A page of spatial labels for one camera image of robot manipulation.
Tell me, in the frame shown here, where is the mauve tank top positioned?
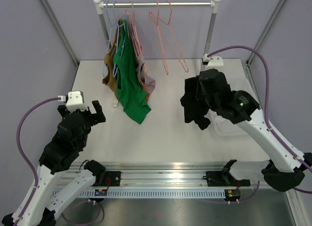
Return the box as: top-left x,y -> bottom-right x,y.
125,9 -> 156,101

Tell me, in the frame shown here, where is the black tank top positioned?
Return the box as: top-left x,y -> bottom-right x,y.
180,77 -> 211,131

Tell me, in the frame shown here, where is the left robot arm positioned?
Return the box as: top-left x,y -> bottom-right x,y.
2,100 -> 106,226

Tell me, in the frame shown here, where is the green tank top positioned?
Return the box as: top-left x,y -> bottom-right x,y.
113,19 -> 151,124

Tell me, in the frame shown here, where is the brown tank top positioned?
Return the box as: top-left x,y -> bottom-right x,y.
102,27 -> 120,101

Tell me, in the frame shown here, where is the white and grey garment rack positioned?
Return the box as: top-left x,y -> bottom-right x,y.
93,0 -> 222,108

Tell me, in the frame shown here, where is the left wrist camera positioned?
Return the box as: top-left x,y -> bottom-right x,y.
58,91 -> 88,113

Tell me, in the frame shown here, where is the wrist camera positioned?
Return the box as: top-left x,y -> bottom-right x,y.
202,54 -> 224,69
58,91 -> 88,113

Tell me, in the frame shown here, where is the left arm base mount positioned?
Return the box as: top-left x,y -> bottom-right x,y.
79,160 -> 121,187

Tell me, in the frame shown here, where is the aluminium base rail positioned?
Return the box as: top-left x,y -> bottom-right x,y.
101,162 -> 226,188

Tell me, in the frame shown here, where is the white slotted cable duct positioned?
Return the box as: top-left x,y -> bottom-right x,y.
53,188 -> 226,199

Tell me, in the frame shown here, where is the blue wire hanger right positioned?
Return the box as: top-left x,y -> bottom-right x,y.
113,1 -> 123,77

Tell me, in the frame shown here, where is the blue wire hanger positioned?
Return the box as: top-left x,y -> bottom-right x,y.
113,1 -> 123,77
102,1 -> 115,77

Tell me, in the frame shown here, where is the left aluminium frame post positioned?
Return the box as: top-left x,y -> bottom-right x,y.
39,0 -> 79,68

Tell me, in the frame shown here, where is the aluminium frame post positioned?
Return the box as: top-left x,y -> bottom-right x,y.
254,0 -> 287,52
39,0 -> 79,68

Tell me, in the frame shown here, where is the blue wire hanger left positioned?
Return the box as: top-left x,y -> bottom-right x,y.
102,1 -> 115,77

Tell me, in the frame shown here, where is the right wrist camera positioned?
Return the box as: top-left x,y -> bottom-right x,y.
202,54 -> 224,69

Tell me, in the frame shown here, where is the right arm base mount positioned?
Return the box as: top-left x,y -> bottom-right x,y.
202,159 -> 251,188

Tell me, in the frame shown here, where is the right aluminium frame post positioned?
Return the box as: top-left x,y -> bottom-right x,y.
254,0 -> 287,52

